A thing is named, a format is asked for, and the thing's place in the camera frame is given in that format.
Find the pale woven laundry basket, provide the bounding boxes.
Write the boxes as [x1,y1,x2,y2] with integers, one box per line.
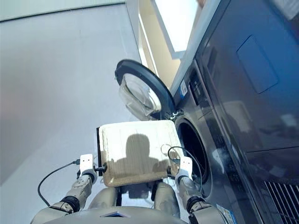
[98,120,182,188]

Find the round washing machine door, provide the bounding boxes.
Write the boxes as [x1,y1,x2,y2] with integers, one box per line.
[114,59,178,121]

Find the grey washing machine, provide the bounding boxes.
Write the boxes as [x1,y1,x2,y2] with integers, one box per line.
[169,0,299,224]

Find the silver robot leg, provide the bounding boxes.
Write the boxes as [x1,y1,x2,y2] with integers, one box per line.
[88,186,122,210]
[153,181,181,217]

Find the silver robot torso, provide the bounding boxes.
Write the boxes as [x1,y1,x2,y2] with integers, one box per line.
[44,206,190,224]

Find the small blue white sticker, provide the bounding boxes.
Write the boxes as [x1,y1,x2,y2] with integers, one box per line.
[216,203,232,221]

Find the blue white energy label sticker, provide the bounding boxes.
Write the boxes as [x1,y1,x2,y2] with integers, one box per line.
[179,80,189,96]

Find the metal vent grille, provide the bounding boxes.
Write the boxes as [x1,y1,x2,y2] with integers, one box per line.
[263,179,299,224]

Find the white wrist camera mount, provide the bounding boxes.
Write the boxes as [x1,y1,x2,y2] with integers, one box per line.
[175,155,193,182]
[78,154,98,179]

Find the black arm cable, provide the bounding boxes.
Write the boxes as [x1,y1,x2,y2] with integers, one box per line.
[37,160,81,208]
[167,146,203,192]

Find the pale door frame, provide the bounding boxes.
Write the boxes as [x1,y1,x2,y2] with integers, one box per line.
[125,0,205,82]

